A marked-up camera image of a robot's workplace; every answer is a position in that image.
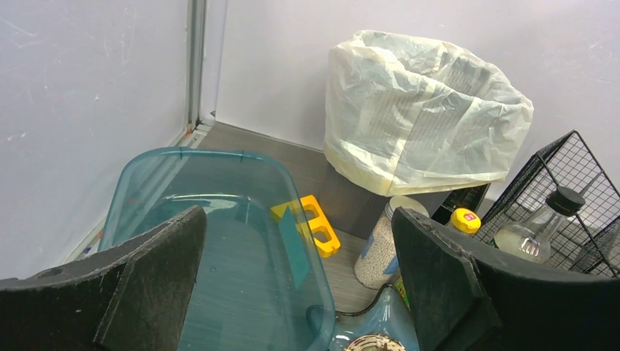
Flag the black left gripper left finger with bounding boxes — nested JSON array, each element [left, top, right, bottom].
[[1, 206, 207, 350]]

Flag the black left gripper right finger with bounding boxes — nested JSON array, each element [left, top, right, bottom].
[[392, 208, 619, 350]]

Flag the yellow cap sauce bottle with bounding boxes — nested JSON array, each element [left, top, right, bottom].
[[445, 208, 482, 237]]

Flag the glass jar white beads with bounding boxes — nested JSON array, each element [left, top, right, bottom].
[[354, 195, 428, 290]]

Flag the blue star-shaped plate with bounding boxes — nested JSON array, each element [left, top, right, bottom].
[[329, 284, 420, 350]]

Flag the black cap glass bottle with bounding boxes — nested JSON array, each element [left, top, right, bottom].
[[492, 186, 586, 264]]

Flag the black device behind bin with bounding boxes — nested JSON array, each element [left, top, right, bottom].
[[431, 184, 490, 224]]

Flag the teal transparent plastic tub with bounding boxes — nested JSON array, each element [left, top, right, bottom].
[[99, 147, 335, 350]]

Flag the grey trash bin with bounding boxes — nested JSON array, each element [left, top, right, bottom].
[[318, 162, 454, 241]]

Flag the yellow plastic holder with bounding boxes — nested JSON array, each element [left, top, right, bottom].
[[269, 195, 341, 258]]

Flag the white trash bag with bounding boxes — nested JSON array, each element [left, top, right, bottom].
[[323, 30, 534, 197]]

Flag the black wire rack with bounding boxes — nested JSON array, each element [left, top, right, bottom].
[[475, 131, 619, 278]]

